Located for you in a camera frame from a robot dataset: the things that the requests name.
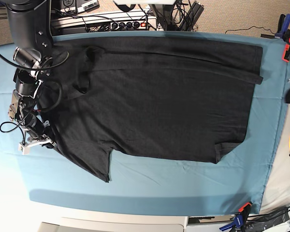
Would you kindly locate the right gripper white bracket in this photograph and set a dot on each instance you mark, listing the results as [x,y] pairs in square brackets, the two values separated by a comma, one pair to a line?
[24,147]

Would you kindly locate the dark grey T-shirt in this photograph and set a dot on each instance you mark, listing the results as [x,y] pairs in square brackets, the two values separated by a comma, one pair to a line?
[159,97]

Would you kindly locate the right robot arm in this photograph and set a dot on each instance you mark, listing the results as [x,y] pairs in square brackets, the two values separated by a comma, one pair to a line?
[29,22]

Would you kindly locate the orange black clamp upper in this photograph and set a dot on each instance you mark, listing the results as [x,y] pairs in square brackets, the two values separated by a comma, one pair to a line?
[286,52]

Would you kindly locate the teal table cloth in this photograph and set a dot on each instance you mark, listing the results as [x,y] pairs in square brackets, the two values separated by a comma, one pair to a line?
[146,186]

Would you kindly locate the white tray bottom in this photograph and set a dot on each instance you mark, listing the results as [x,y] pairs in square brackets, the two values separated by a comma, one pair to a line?
[78,225]

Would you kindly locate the blue orange clamp lower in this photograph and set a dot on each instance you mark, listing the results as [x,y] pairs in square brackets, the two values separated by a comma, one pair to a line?
[238,224]

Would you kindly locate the white power strip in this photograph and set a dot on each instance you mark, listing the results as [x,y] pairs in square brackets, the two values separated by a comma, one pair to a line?
[146,22]

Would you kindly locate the blue handled clamp top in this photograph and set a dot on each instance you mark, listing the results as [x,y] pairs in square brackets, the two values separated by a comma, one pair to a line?
[283,24]

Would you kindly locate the black bag with cables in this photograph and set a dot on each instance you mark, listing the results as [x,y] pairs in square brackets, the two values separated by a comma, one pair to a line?
[262,223]

